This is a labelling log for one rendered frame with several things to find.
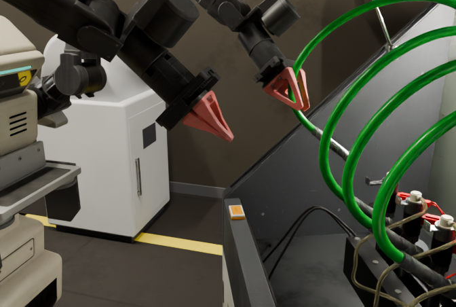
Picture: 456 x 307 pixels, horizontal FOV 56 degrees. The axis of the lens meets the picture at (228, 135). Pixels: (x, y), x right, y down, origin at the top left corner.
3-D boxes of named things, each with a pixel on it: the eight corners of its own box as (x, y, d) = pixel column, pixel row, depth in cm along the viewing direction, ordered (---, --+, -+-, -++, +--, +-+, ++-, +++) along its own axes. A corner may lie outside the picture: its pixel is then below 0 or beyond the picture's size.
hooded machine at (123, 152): (174, 207, 309) (166, 26, 271) (138, 247, 259) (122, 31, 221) (96, 196, 326) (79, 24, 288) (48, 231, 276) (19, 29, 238)
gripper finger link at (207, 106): (239, 136, 59) (191, 88, 59) (205, 168, 62) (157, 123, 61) (245, 122, 66) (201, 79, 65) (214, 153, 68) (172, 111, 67)
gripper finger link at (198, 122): (252, 124, 59) (202, 75, 58) (216, 157, 61) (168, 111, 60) (257, 112, 65) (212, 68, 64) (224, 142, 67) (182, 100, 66)
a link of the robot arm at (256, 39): (243, 40, 93) (230, 34, 88) (267, 17, 90) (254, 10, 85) (260, 64, 90) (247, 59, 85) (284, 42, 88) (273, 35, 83)
